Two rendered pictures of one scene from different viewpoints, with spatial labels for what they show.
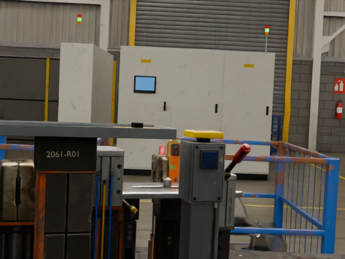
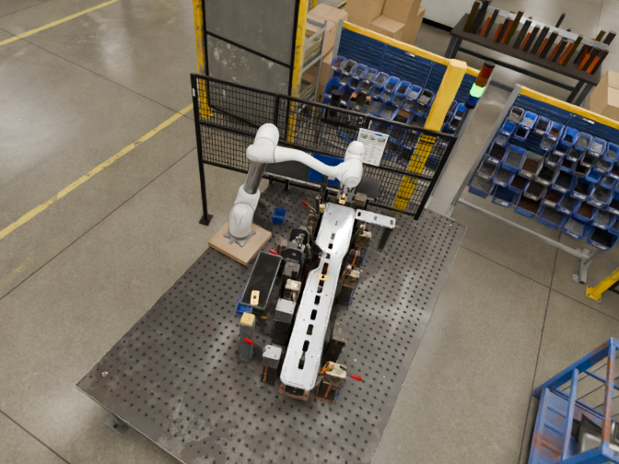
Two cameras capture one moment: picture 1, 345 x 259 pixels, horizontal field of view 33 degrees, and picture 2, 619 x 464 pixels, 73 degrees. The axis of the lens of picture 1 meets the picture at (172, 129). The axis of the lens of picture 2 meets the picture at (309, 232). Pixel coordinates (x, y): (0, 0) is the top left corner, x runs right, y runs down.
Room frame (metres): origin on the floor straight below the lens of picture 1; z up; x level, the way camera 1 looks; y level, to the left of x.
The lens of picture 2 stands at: (1.73, -0.96, 3.17)
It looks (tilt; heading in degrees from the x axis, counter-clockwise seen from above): 49 degrees down; 112
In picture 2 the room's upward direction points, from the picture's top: 11 degrees clockwise
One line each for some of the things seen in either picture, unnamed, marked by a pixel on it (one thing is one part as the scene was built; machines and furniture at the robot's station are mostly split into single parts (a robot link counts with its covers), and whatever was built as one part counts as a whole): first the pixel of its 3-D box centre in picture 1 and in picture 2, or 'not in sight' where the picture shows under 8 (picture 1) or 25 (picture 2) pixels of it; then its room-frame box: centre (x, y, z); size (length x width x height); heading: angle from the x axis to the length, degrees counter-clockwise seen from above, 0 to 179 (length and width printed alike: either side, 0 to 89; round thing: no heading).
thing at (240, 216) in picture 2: not in sight; (240, 218); (0.52, 0.67, 0.91); 0.18 x 0.16 x 0.22; 113
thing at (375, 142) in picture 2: not in sight; (369, 146); (1.06, 1.51, 1.30); 0.23 x 0.02 x 0.31; 18
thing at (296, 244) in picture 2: not in sight; (294, 261); (1.05, 0.54, 0.94); 0.18 x 0.13 x 0.49; 108
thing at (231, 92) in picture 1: (194, 99); not in sight; (9.33, -0.33, 1.22); 2.40 x 0.54 x 2.45; 92
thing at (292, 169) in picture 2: not in sight; (321, 176); (0.81, 1.30, 1.02); 0.90 x 0.22 x 0.03; 18
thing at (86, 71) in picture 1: (87, 94); not in sight; (10.20, 1.50, 1.22); 2.40 x 0.54 x 2.45; 179
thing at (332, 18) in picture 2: not in sight; (336, 58); (-0.37, 3.93, 0.52); 1.21 x 0.81 x 1.05; 96
